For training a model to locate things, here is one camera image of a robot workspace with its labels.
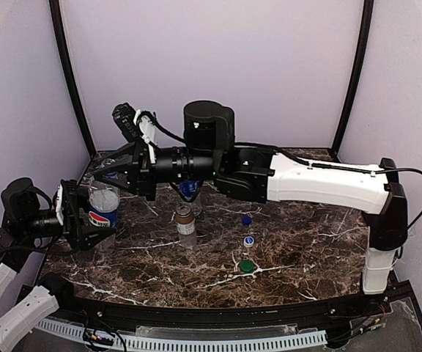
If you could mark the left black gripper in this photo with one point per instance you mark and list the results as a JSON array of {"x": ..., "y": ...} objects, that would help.
[{"x": 71, "y": 220}]

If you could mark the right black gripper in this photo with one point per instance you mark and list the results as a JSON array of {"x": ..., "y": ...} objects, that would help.
[{"x": 140, "y": 169}]

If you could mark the Pepsi label bottle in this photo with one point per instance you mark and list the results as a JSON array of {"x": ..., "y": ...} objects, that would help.
[{"x": 103, "y": 204}]

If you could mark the blue label water bottle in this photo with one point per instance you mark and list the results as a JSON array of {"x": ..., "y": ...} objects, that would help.
[{"x": 190, "y": 193}]

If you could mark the green cap coffee bottle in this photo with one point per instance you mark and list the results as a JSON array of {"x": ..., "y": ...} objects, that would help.
[{"x": 186, "y": 226}]

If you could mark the dark blue bottle cap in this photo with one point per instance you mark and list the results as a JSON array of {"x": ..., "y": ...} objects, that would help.
[{"x": 247, "y": 220}]

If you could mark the green bottle cap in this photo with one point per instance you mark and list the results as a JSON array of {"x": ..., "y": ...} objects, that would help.
[{"x": 247, "y": 266}]

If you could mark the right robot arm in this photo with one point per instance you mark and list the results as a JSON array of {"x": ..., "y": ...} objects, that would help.
[{"x": 261, "y": 173}]

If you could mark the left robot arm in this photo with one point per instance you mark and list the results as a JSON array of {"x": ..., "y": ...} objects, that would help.
[{"x": 33, "y": 222}]

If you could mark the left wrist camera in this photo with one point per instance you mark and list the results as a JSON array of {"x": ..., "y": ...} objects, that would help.
[{"x": 58, "y": 205}]

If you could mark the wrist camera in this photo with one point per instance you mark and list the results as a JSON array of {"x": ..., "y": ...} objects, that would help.
[
  {"x": 58, "y": 205},
  {"x": 136, "y": 126}
]

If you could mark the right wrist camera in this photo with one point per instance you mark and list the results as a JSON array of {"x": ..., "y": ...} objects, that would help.
[{"x": 136, "y": 126}]

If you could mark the black front rail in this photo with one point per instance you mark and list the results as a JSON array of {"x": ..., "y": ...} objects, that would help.
[{"x": 328, "y": 312}]

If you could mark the white slotted cable duct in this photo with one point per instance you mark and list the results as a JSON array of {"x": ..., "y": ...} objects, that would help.
[{"x": 149, "y": 340}]

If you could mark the left black frame post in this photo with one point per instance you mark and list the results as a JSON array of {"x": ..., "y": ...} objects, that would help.
[{"x": 69, "y": 76}]

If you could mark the black frame post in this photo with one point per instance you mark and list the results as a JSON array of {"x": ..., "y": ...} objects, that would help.
[
  {"x": 69, "y": 76},
  {"x": 357, "y": 66}
]

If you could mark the right black frame post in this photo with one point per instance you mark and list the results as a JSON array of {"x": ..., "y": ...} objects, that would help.
[{"x": 357, "y": 66}]

